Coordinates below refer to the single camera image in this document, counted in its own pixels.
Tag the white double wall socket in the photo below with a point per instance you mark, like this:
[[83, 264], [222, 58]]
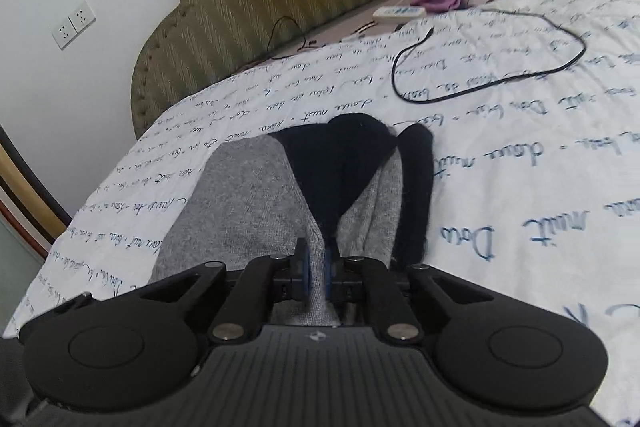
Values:
[[73, 23]]

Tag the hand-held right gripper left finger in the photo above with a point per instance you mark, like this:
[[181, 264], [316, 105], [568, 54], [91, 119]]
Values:
[[303, 273]]

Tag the white printed bed sheet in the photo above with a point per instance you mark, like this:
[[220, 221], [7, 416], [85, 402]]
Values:
[[500, 147]]

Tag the wooden framed furniture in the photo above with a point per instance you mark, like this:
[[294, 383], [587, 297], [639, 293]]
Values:
[[25, 197]]

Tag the white power strip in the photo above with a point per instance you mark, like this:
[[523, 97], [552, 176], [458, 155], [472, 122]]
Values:
[[400, 12]]

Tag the grey and black knit sweater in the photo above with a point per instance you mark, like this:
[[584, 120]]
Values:
[[250, 197]]

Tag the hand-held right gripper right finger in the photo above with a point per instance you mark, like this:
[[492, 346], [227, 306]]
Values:
[[330, 275]]

